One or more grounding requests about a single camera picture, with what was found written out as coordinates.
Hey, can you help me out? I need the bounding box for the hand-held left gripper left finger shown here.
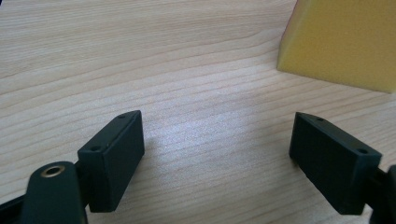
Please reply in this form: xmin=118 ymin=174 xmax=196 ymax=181
xmin=77 ymin=109 xmax=146 ymax=214

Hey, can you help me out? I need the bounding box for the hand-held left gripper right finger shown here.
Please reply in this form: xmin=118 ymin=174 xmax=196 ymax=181
xmin=289 ymin=111 xmax=383 ymax=216

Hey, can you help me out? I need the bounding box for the yellow sponge block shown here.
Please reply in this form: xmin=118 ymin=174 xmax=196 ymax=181
xmin=276 ymin=0 xmax=396 ymax=94

